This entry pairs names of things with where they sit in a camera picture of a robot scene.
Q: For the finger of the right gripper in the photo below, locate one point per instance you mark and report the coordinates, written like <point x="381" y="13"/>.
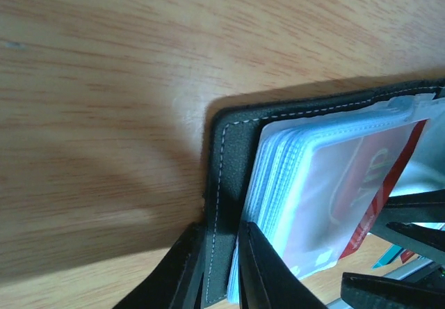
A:
<point x="426" y="242"/>
<point x="402" y="216"/>

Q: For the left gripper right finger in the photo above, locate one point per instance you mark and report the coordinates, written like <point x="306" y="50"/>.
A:
<point x="264" y="279"/>

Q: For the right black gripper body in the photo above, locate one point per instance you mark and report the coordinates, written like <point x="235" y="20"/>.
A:
<point x="366" y="291"/>

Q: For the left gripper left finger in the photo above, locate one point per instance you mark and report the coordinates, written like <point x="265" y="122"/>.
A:
<point x="177" y="281"/>

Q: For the red card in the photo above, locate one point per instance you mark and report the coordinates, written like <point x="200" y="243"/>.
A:
<point x="341" y="182"/>

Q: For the black leather card holder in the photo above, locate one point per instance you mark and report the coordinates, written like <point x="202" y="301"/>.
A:
<point x="260" y="154"/>

